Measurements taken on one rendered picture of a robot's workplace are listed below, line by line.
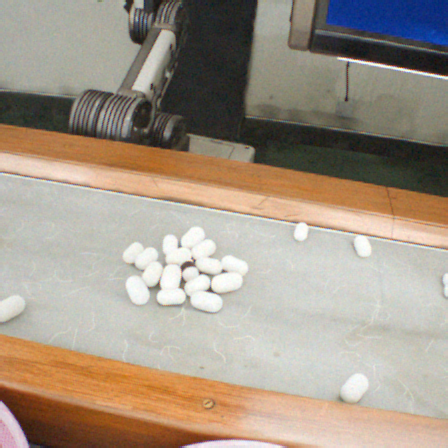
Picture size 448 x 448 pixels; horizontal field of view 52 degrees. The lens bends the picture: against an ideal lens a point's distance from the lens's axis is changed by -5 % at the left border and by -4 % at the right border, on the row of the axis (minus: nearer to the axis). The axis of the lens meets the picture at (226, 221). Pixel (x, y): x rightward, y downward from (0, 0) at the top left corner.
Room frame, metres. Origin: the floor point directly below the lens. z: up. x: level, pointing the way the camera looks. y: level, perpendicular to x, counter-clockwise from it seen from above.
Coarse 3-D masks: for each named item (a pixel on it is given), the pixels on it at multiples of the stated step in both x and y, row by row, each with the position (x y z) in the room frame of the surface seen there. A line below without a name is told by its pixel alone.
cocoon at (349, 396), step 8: (352, 376) 0.29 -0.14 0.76; (360, 376) 0.29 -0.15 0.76; (344, 384) 0.28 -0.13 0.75; (352, 384) 0.28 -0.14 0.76; (360, 384) 0.28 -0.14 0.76; (344, 392) 0.27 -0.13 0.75; (352, 392) 0.27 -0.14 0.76; (360, 392) 0.27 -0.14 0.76; (344, 400) 0.27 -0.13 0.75; (352, 400) 0.27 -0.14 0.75
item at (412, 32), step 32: (320, 0) 0.32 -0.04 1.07; (352, 0) 0.32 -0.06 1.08; (384, 0) 0.33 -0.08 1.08; (416, 0) 0.33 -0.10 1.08; (320, 32) 0.31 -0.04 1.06; (352, 32) 0.31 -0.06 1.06; (384, 32) 0.31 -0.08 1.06; (416, 32) 0.31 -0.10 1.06; (384, 64) 0.31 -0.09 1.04; (416, 64) 0.31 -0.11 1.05
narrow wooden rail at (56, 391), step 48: (0, 336) 0.27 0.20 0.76; (0, 384) 0.22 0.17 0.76; (48, 384) 0.23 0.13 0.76; (96, 384) 0.24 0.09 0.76; (144, 384) 0.25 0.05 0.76; (192, 384) 0.25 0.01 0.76; (48, 432) 0.22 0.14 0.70; (96, 432) 0.22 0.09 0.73; (144, 432) 0.21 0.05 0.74; (192, 432) 0.21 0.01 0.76; (240, 432) 0.21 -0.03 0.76; (288, 432) 0.22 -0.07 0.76; (336, 432) 0.22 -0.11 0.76; (384, 432) 0.23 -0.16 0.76; (432, 432) 0.23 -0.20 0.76
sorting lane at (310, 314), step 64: (0, 192) 0.54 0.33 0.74; (64, 192) 0.56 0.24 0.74; (0, 256) 0.41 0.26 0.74; (64, 256) 0.43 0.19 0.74; (256, 256) 0.48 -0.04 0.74; (320, 256) 0.49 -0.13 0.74; (384, 256) 0.51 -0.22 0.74; (64, 320) 0.33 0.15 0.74; (128, 320) 0.34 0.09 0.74; (192, 320) 0.35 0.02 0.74; (256, 320) 0.37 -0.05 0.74; (320, 320) 0.38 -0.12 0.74; (384, 320) 0.39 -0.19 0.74; (256, 384) 0.28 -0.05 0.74; (320, 384) 0.29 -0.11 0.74; (384, 384) 0.30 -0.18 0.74
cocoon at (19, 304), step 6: (6, 300) 0.32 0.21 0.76; (12, 300) 0.33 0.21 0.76; (18, 300) 0.33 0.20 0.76; (0, 306) 0.31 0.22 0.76; (6, 306) 0.32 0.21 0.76; (12, 306) 0.32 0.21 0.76; (18, 306) 0.32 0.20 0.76; (24, 306) 0.33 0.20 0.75; (0, 312) 0.31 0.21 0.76; (6, 312) 0.31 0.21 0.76; (12, 312) 0.32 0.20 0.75; (18, 312) 0.32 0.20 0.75; (0, 318) 0.31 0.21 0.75; (6, 318) 0.31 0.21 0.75
